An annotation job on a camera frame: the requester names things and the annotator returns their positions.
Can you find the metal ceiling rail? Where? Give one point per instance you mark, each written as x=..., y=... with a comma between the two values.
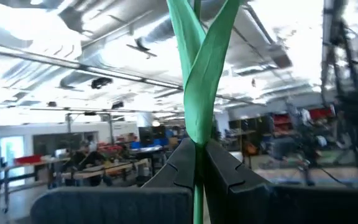
x=73, y=64

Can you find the person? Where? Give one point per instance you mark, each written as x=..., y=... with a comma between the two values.
x=91, y=145

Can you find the wooden workbench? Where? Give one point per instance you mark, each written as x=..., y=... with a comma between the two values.
x=104, y=169

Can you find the red storage bin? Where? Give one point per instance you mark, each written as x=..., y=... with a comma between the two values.
x=28, y=159

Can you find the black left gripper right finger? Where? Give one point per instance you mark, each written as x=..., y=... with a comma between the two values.
x=225, y=180

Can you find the black ceiling spotlight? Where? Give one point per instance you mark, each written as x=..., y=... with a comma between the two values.
x=117, y=104
x=101, y=82

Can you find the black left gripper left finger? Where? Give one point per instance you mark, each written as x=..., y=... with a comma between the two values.
x=179, y=174

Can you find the yellow artificial tulip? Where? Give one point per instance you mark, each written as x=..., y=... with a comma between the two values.
x=202, y=93

